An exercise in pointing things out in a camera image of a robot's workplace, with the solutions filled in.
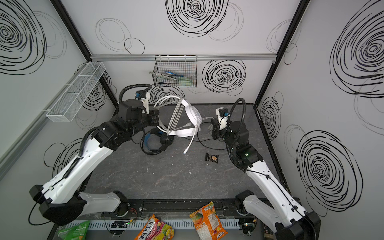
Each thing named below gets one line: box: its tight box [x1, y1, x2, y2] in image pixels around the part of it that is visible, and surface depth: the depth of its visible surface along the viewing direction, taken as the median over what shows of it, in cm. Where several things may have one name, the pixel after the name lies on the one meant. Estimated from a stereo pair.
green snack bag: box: [64, 220, 91, 240], surface depth 66 cm
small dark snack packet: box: [205, 152, 219, 164], surface depth 91 cm
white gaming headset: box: [153, 95, 203, 155], surface depth 62 cm
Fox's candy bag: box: [134, 214, 175, 240], surface depth 67 cm
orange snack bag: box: [189, 201, 228, 240], surface depth 68 cm
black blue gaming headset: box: [140, 127, 174, 156], surface depth 94 cm
